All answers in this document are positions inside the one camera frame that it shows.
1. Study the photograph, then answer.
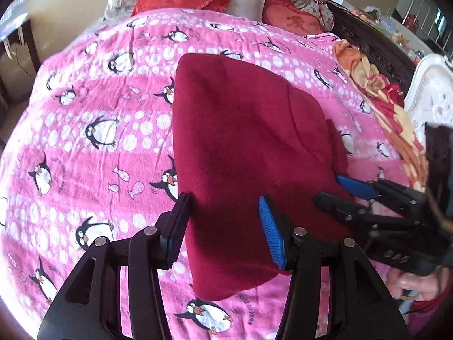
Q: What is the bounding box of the dark red fleece garment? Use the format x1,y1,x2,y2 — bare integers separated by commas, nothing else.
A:
173,54,349,301

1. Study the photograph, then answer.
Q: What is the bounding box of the right red heart pillow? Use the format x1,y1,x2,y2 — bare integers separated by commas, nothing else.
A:
262,0,326,36

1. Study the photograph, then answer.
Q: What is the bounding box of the dark wooden headboard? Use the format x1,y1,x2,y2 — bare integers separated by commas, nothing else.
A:
326,2,415,94

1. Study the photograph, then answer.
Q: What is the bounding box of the dark wooden desk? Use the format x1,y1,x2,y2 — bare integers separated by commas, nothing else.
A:
0,0,42,107

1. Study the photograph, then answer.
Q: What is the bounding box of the orange floral blanket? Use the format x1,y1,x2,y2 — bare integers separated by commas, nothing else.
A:
332,40,428,192

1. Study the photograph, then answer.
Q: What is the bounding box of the pink penguin blanket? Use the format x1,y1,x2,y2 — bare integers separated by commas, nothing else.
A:
1,8,409,338

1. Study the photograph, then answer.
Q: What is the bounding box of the person's right hand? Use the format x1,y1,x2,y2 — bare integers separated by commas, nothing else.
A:
386,267,450,302

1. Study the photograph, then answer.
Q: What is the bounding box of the white lace chair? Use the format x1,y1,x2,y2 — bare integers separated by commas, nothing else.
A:
404,54,453,146

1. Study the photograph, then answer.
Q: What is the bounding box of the white square pillow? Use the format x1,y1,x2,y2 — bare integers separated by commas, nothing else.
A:
226,0,266,22

